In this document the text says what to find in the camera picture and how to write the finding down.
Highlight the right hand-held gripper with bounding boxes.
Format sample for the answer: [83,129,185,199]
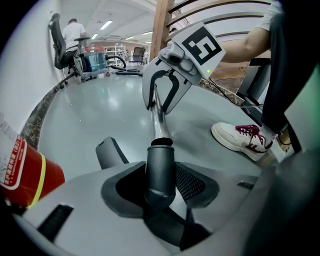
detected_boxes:
[141,21,226,115]

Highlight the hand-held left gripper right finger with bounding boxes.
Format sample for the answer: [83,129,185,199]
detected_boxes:
[174,161,262,252]

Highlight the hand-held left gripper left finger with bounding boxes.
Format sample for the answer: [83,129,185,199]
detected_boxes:
[12,161,181,256]

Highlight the vacuum hose and metal wand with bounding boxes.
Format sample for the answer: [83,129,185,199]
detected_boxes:
[149,84,174,141]

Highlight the black vacuum cleaner hose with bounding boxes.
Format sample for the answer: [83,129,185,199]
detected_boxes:
[104,54,144,77]

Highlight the red green vacuum cleaner canister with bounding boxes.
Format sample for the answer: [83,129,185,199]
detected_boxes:
[83,44,111,79]

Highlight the person's right forearm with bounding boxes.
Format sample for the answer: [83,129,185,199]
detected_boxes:
[219,26,272,63]

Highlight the black mesh chair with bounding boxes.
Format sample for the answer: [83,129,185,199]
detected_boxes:
[131,46,147,66]

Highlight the white sneaker with red laces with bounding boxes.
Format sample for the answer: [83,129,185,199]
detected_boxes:
[211,121,279,162]

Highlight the red fire extinguisher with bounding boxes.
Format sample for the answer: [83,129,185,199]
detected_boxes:
[0,112,66,209]

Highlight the black office chair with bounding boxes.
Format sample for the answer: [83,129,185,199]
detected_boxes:
[48,12,92,90]

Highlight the person's black trousers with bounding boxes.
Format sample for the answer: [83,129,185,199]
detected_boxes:
[261,11,320,137]

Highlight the person's white shirt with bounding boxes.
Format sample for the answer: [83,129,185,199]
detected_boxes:
[254,0,285,32]

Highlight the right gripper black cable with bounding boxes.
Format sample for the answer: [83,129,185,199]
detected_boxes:
[208,76,264,109]

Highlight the wooden newel post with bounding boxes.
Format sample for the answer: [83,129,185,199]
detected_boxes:
[149,0,176,62]

